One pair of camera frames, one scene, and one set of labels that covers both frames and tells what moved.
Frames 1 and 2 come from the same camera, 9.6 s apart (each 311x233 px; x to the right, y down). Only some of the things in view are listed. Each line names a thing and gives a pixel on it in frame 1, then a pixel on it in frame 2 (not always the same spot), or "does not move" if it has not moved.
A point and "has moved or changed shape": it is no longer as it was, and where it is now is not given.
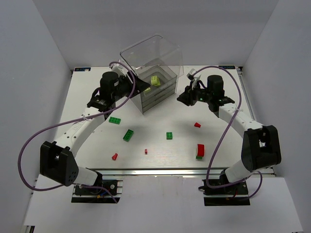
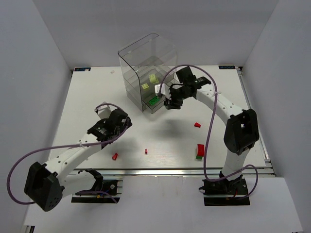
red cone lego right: [197, 124] does not move
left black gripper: [132, 83] → [119, 117]
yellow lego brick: [147, 91] has moved or changed shape
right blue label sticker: [228, 67] does not move
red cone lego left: [113, 158] does not move
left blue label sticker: [82, 69] does not move
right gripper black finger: [187, 98] → [172, 104]
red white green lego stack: [200, 151] does not move
